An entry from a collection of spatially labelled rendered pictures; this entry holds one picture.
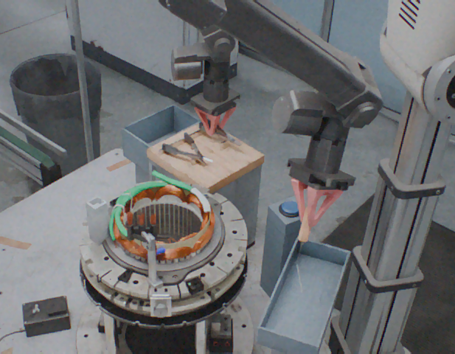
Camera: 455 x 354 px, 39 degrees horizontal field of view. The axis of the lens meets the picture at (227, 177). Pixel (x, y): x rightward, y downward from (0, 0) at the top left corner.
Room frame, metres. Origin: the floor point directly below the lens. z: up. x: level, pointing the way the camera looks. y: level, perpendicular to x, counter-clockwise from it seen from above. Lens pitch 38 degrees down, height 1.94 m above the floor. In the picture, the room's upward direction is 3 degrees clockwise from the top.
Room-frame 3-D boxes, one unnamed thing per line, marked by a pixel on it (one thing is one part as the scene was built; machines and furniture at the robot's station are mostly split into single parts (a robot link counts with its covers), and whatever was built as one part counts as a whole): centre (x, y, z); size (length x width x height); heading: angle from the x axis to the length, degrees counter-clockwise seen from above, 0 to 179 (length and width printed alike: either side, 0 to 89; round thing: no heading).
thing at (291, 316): (0.82, -0.16, 0.92); 0.25 x 0.11 x 0.28; 161
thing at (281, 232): (1.07, -0.14, 0.91); 0.07 x 0.07 x 0.25; 32
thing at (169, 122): (1.33, 0.17, 0.92); 0.17 x 0.11 x 0.28; 137
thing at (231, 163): (1.22, 0.05, 1.05); 0.20 x 0.19 x 0.02; 47
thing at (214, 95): (1.27, 0.04, 1.20); 0.10 x 0.07 x 0.07; 138
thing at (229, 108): (1.27, 0.03, 1.13); 0.07 x 0.07 x 0.09; 48
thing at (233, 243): (0.91, 0.12, 1.09); 0.32 x 0.32 x 0.01
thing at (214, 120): (1.27, 0.04, 1.13); 0.07 x 0.07 x 0.09; 48
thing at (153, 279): (0.78, 0.12, 1.15); 0.03 x 0.02 x 0.12; 38
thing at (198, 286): (0.79, 0.05, 1.09); 0.03 x 0.02 x 0.02; 123
